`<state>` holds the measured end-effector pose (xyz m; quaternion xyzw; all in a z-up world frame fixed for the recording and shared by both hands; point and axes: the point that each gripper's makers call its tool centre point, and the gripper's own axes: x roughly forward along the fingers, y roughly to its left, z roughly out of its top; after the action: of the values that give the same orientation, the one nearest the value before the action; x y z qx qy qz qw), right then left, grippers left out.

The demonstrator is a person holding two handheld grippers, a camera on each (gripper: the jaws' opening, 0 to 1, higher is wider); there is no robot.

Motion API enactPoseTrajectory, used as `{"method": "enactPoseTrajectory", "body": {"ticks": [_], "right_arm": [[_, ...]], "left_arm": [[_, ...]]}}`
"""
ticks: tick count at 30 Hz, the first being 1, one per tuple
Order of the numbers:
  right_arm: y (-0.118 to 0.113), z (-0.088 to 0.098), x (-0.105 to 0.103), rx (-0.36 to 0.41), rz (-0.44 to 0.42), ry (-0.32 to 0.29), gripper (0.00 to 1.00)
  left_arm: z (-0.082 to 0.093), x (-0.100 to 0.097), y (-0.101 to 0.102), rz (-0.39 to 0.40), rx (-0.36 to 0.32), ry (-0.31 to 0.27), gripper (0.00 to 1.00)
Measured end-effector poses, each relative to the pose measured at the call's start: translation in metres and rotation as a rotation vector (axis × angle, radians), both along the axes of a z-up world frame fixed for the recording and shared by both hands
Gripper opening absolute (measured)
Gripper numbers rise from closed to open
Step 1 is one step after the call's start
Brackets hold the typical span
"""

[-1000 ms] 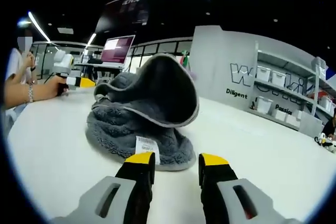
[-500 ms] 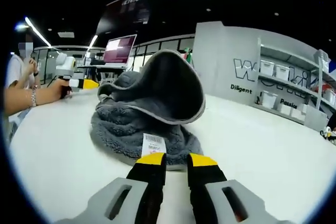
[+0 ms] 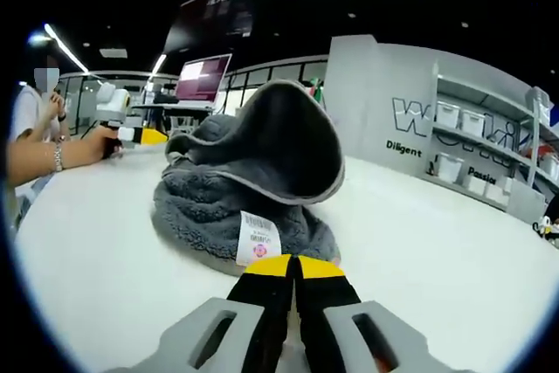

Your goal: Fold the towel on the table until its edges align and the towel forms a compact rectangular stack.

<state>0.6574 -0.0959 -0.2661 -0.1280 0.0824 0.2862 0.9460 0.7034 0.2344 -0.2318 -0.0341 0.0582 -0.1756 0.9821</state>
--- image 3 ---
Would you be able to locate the long ceiling light strip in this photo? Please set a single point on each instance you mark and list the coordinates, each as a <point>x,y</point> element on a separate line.
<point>65,47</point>

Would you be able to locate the white table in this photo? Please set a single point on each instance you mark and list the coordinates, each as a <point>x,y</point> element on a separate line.
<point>109,259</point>

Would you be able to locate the grey metal shelf rack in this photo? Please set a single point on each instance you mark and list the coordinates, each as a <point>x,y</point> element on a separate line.
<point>515,146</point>

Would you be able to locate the small coloured flags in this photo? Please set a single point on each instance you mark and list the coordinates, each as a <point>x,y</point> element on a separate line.
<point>318,91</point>

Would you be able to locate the computer monitor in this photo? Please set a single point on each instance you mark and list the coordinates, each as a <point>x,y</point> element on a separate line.
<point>202,80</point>

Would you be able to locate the grey printed partition wall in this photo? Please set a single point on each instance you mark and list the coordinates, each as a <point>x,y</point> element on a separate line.
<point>371,106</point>

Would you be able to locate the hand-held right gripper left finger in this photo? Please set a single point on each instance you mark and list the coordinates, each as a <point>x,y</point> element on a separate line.
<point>218,329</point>

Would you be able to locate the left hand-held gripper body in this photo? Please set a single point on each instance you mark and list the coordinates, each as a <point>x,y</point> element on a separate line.
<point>109,104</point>

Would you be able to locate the dark hanging display screen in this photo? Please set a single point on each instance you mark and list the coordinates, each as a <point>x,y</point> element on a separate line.
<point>218,15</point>

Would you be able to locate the grey fluffy towel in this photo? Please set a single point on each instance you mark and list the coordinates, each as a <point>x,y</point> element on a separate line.
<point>205,211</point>

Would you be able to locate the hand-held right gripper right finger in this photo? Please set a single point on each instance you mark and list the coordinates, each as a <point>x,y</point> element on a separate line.
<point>332,303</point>

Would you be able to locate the group of white storage boxes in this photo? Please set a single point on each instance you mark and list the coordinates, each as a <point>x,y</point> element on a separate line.
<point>474,122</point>

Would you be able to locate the black and white device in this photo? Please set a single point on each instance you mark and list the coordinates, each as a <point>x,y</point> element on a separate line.
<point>548,224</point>

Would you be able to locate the person's left hand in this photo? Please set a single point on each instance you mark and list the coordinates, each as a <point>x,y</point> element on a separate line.
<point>109,146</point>

